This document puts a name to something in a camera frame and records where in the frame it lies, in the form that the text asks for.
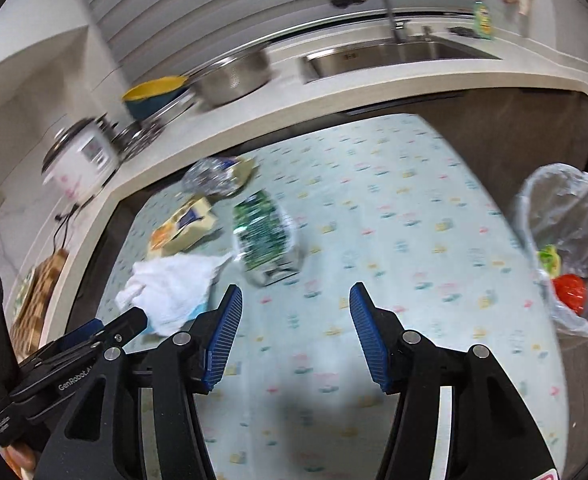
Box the wooden cutting board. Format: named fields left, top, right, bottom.
left=9, top=249, right=70, bottom=361

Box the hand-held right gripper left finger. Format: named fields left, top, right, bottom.
left=34, top=284, right=243, bottom=480

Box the yellow blue bowl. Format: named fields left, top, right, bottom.
left=121, top=76, right=190, bottom=121

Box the chrome faucet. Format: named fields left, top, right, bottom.
left=329, top=0, right=410, bottom=43

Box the dark green packet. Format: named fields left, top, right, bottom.
left=231, top=189, right=300, bottom=286

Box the red plastic bag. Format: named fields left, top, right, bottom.
left=554, top=274, right=588, bottom=316

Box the patterned plate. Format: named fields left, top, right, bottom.
left=14, top=267, right=37, bottom=318

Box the light blue wrapper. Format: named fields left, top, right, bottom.
left=184, top=300, right=210, bottom=322

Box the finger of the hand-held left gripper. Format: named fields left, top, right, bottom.
left=54, top=317, right=106, bottom=356
left=99, top=306, right=150, bottom=347

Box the stainless steel sink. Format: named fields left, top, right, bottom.
left=299, top=37, right=502, bottom=85

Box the black power cable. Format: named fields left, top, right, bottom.
left=54, top=199, right=97, bottom=256

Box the grey window blind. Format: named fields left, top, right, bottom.
left=66, top=0, right=475, bottom=78

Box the green yellow snack bag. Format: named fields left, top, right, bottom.
left=538, top=245, right=561, bottom=276

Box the clear plastic wrapper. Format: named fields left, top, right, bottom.
left=181, top=156, right=255, bottom=198

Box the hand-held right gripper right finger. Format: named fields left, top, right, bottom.
left=349, top=281, right=557, bottom=480

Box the bin with white liner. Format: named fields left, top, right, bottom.
left=511, top=162, right=588, bottom=338

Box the yellow blue-label snack bag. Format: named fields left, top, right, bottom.
left=148, top=196, right=220, bottom=256

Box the floral tablecloth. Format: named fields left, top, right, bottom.
left=96, top=112, right=570, bottom=480

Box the green dish soap bottle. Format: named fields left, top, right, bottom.
left=471, top=0, right=495, bottom=41

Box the steel colander bowl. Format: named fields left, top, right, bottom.
left=189, top=47, right=275, bottom=108

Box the white rice cooker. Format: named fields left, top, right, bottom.
left=41, top=117, right=120, bottom=203

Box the person's left hand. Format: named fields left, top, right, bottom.
left=4, top=446, right=42, bottom=479

